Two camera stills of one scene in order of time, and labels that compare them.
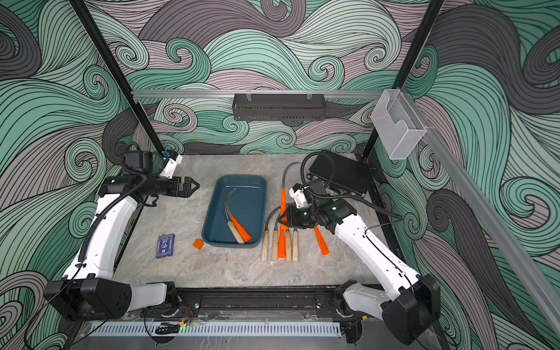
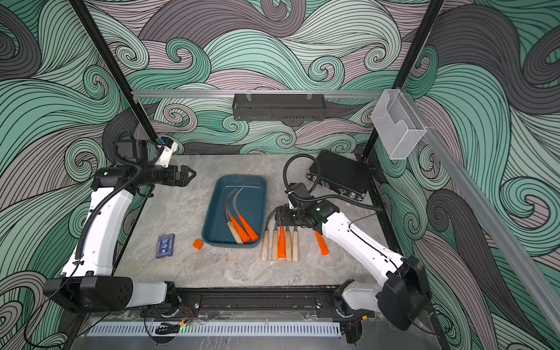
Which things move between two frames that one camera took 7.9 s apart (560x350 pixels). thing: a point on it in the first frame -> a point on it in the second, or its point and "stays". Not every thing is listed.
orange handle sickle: (243, 234) stays
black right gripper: (292, 218) stays
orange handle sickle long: (283, 226) -> (243, 222)
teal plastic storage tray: (248, 202) stays
